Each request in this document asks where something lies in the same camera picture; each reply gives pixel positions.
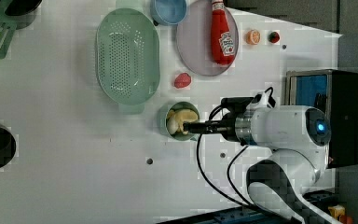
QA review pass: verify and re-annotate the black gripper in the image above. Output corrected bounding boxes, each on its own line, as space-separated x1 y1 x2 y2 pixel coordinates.
183 108 237 142

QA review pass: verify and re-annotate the yellow plush peeled banana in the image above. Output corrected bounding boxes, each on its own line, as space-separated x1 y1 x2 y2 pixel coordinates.
166 109 199 135

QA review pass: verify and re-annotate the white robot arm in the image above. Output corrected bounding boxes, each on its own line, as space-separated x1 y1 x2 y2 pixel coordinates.
184 105 341 224

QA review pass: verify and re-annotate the green mug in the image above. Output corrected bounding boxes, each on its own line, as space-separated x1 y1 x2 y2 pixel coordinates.
158 101 200 141

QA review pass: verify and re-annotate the red plush strawberry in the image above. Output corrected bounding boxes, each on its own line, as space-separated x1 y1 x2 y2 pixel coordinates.
173 73 192 89

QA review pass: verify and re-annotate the red ketchup bottle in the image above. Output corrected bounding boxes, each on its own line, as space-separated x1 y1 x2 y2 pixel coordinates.
211 0 235 65

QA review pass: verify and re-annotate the grey round plate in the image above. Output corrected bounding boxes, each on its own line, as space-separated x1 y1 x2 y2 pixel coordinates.
176 0 239 76

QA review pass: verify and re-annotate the orange slice toy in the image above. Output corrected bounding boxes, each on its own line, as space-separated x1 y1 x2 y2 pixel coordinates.
246 30 261 45

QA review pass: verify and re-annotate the green perforated colander basket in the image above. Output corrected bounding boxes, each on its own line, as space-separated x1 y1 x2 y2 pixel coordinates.
95 0 160 115

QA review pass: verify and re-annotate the small red strawberry toy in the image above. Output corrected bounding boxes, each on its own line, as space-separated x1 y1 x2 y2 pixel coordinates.
268 32 281 44

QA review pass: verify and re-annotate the blue cup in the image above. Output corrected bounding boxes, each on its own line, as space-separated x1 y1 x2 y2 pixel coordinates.
150 0 187 26

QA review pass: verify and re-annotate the silver black toaster oven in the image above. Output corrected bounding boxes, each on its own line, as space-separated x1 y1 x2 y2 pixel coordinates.
284 69 358 169

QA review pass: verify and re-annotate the yellow red clamp tool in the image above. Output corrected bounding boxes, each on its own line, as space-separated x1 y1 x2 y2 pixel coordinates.
328 204 353 224

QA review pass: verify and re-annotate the black utensil holder cup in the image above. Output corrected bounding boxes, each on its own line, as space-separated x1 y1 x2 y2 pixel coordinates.
5 0 43 30

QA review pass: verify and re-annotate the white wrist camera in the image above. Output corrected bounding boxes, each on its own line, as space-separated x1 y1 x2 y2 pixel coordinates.
220 91 277 114

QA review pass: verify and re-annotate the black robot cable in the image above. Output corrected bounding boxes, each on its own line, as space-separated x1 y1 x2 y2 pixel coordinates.
195 86 302 224

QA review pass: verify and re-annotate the blue metal table frame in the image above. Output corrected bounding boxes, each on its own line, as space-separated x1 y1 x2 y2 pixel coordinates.
158 190 338 224

